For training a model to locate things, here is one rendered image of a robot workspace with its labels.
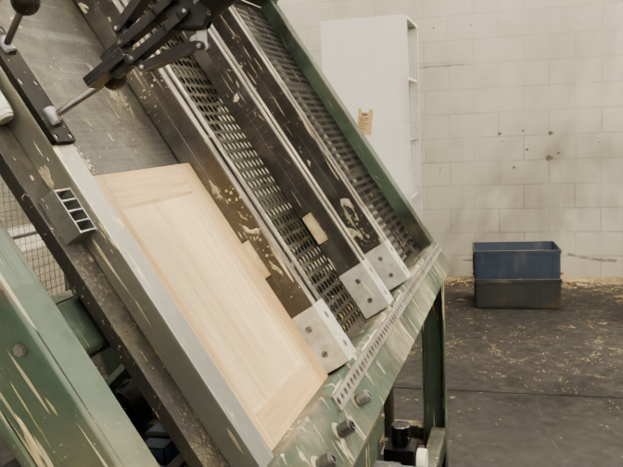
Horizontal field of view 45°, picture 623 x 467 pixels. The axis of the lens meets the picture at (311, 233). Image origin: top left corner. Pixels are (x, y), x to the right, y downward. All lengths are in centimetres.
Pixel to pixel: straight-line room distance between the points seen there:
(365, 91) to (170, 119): 371
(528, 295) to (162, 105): 433
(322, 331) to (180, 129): 47
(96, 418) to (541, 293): 486
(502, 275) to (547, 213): 114
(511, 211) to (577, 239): 57
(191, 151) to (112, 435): 74
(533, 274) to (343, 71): 195
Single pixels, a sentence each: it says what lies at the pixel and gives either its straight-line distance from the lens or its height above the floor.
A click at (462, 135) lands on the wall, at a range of 644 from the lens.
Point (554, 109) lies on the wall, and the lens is 643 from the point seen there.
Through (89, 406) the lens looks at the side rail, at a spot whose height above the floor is 108.
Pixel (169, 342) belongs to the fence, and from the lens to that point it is 105.
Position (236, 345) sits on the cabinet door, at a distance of 122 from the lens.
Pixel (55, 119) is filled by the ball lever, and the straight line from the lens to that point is 111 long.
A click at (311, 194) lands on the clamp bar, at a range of 183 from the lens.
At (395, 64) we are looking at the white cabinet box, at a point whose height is 174.
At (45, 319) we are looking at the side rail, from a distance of 86.
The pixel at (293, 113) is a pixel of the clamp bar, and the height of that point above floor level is 140.
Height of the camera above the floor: 136
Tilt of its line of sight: 8 degrees down
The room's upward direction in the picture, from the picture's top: 3 degrees counter-clockwise
